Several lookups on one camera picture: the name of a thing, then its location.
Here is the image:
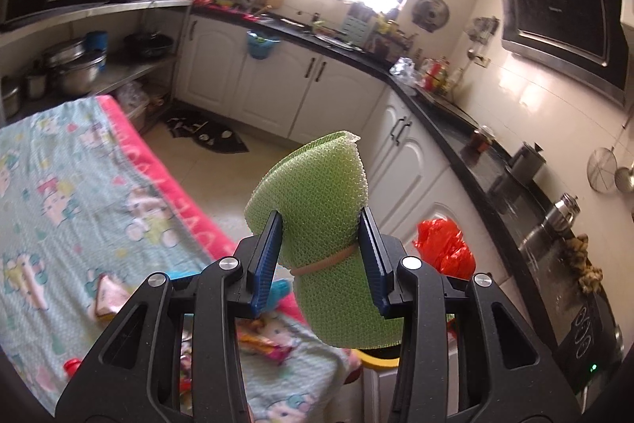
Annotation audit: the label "colourful snack wrapper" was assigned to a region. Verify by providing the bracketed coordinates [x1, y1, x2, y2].
[237, 329, 290, 364]

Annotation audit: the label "black floor mat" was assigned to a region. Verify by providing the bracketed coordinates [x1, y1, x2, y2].
[166, 113, 250, 155]

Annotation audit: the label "stacked steel pots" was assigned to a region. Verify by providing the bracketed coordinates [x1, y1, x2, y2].
[42, 37, 107, 96]

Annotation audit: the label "black range hood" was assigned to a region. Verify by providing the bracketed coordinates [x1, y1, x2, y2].
[490, 0, 634, 107]

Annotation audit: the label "red plastic bag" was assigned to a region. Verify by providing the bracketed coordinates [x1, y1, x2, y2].
[413, 219, 476, 278]

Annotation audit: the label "pink snack packet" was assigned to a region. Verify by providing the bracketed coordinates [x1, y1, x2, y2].
[92, 274, 127, 321]

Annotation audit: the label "hanging steel ladle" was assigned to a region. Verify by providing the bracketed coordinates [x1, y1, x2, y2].
[614, 155, 634, 193]

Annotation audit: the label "small steel pot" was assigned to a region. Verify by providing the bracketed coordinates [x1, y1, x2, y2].
[25, 66, 48, 99]

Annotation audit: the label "black induction cooker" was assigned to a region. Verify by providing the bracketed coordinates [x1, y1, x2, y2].
[550, 294, 625, 394]

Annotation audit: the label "tan rubber band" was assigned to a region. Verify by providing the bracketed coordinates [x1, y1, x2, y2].
[290, 247, 358, 276]

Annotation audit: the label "yellow trash bin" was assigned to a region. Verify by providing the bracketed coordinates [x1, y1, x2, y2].
[357, 346, 402, 371]

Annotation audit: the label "black wok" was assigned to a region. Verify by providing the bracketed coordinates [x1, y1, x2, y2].
[123, 31, 174, 59]

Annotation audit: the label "black countertop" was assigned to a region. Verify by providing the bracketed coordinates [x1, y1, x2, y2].
[191, 2, 625, 394]

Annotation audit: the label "hanging pot lid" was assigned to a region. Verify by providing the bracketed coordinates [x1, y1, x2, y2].
[412, 0, 450, 30]

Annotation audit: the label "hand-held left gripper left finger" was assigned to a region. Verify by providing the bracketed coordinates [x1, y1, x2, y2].
[55, 211, 284, 423]

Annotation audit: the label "green mesh sponge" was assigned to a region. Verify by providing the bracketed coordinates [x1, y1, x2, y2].
[244, 132, 404, 349]

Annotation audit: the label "steel shelf rack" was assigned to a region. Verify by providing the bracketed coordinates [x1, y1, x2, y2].
[0, 0, 194, 126]

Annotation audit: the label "glass jar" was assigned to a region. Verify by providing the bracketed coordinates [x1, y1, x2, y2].
[470, 126, 496, 153]

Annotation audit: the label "steel kettle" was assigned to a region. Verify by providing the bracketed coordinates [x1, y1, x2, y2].
[520, 193, 580, 255]

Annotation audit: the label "group of condiment bottles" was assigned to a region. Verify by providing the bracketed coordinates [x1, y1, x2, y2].
[421, 56, 464, 94]

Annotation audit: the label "clear plastic bag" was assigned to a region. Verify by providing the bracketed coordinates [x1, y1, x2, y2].
[390, 56, 422, 82]

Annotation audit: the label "hanging wire strainer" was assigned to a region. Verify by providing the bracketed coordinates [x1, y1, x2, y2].
[587, 145, 620, 193]

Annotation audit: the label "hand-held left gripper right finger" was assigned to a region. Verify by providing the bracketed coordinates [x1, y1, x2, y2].
[359, 206, 582, 423]

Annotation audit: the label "blue cup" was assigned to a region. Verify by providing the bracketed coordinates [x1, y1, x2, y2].
[86, 31, 109, 72]

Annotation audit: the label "blue hanging bin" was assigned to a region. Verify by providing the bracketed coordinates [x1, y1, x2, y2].
[246, 31, 281, 61]

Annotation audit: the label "printed cartoon blanket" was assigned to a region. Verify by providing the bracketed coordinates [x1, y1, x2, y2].
[0, 95, 365, 423]

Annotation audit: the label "brown rag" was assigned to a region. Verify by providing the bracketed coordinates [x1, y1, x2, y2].
[567, 234, 602, 295]

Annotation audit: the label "white kitchen cabinets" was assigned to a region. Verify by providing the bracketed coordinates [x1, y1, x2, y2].
[176, 9, 511, 280]

